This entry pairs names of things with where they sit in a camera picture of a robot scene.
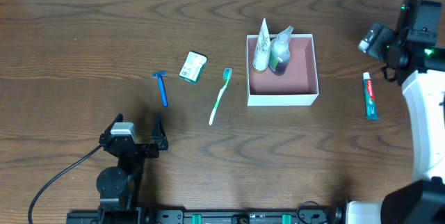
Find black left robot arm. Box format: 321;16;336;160
96;113;168;223

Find white box pink interior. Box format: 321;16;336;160
245;34;319;106

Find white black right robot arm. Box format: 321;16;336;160
345;0;444;223

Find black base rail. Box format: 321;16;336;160
65;208;416;224

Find green white soap packet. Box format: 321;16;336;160
179;51;207;83

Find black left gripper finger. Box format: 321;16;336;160
104;113;123;134
151;113;167;143

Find green Colgate toothpaste tube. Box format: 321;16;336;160
362;72;378;120

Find blue disposable razor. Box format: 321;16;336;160
152;70;168;107

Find clear mouthwash bottle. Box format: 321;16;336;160
268;26;294;76

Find green white toothbrush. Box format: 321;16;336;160
209;67;233;125

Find white shampoo tube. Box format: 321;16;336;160
252;19;270;72

